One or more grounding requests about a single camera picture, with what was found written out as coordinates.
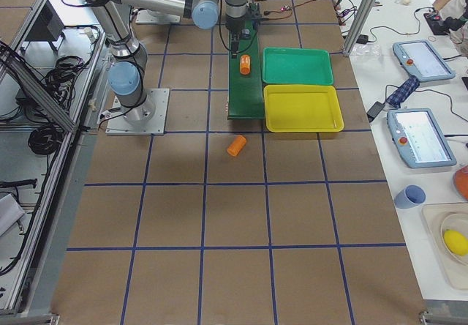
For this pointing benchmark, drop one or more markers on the lower teach pendant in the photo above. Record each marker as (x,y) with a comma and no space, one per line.
(419,139)

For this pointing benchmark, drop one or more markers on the green push button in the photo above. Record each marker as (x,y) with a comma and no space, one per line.
(248,33)

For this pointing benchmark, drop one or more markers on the yellow lemon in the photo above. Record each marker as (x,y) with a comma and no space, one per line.
(456,242)

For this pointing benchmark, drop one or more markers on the green conveyor belt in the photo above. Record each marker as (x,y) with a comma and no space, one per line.
(245,92)

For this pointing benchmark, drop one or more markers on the orange cylinder with label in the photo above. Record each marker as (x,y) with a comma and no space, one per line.
(245,64)

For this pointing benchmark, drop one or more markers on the blue plaid folded umbrella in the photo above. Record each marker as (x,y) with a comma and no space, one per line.
(403,92)

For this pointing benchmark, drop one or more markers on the green plastic tray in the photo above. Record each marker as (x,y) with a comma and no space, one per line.
(297,66)

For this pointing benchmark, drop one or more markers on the teach pendant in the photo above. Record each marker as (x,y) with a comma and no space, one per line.
(419,139)
(420,59)

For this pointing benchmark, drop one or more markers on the upper teach pendant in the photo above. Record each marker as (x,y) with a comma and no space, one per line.
(420,59)

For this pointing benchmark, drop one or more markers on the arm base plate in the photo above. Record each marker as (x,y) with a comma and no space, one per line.
(149,118)

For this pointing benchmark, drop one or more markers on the aluminium frame post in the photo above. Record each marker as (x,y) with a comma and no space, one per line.
(357,26)

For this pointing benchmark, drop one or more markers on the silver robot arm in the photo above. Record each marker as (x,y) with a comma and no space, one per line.
(126,76)

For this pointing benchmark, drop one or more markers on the blue plastic cup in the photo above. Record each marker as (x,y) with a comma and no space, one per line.
(410,196)

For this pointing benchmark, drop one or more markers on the black power adapter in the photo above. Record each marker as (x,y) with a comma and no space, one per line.
(374,111)

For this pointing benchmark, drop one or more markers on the yellow plastic tray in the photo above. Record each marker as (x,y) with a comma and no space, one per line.
(302,108)

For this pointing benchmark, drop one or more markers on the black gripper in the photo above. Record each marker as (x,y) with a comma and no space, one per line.
(234,34)

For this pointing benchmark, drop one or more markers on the beige tray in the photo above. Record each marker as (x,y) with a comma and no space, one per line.
(440,218)

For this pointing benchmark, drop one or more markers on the plain orange cylinder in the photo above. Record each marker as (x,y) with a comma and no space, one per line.
(236,146)

